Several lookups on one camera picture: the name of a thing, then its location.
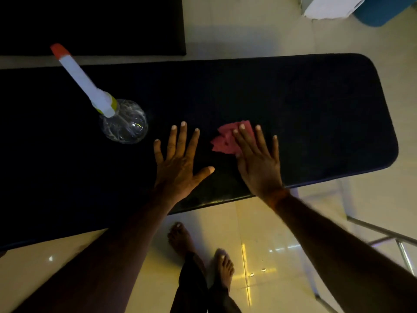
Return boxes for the person's left hand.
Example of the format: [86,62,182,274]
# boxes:
[153,121,215,209]

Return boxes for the person's right hand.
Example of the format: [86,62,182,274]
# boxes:
[232,123,284,200]

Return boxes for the pink cleaning cloth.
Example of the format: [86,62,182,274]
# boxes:
[211,120,256,156]

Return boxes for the clear spray bottle white nozzle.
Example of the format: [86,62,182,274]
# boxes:
[50,43,149,145]

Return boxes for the black padded gym bench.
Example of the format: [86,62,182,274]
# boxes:
[0,53,399,252]

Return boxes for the person's right forearm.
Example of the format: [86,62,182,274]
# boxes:
[270,192,417,313]

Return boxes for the person's left forearm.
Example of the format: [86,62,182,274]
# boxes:
[13,195,176,313]

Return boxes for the person's left foot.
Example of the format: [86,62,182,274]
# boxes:
[168,222,199,259]

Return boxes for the person's foot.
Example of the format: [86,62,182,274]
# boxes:
[168,222,199,259]
[213,249,235,293]

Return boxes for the person's right foot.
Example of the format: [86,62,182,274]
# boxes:
[213,249,235,293]

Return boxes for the person's dark trousers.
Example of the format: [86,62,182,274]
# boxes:
[170,252,242,313]

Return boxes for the orange thread wristband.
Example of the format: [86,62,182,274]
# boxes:
[264,188,291,210]

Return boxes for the round metal stool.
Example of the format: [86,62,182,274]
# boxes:
[312,215,417,313]

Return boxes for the black floor mat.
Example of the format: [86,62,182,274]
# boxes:
[0,0,187,57]

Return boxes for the blue rolled yoga mat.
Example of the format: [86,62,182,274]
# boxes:
[353,0,417,27]

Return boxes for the white wall panel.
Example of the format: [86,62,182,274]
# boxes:
[299,0,365,20]

